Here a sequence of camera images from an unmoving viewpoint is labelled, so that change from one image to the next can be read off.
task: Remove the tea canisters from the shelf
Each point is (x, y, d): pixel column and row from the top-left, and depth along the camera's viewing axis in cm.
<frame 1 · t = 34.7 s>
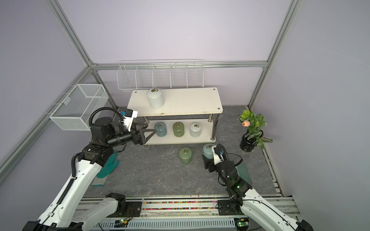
left hand: (151, 129, 66), fingers open
right hand: (209, 151, 81), fingers open
white two-tier shelf: (180, 102, 78), point 35 cm above the table
large green tea canister: (185, 155, 87), point 8 cm above the table
small blue tea canister: (161, 128, 92), point 15 cm above the table
small green tea canister: (178, 129, 93), point 13 cm above the table
small white tea canister: (195, 129, 91), point 14 cm above the table
potted plant with pink flower: (253, 137, 76), point 24 cm above the table

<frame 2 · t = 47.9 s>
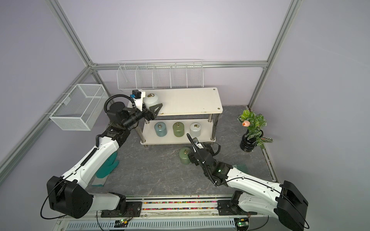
left hand: (157, 101, 71), fingers open
right hand: (197, 146, 80), fingers open
the named things where they were.

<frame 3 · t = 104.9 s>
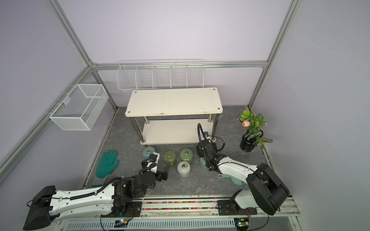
left hand: (162, 161, 76), fingers open
right hand: (204, 143, 90), fingers open
small blue tea canister: (147, 150, 88), point 9 cm above the table
small green tea canister: (169, 157, 86), point 8 cm above the table
large white tea canister: (183, 169, 82), point 7 cm above the table
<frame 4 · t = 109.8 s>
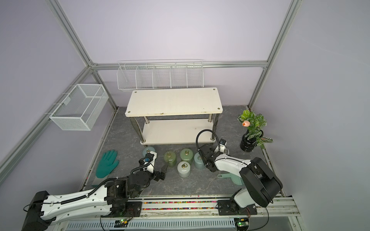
left hand: (160, 160, 74), fingers open
right hand: (219, 152, 90), fingers open
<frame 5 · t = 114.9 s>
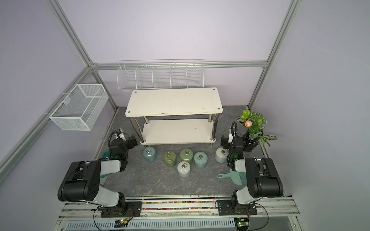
left hand: (127, 136, 92), fingers open
right hand: (230, 134, 93), fingers open
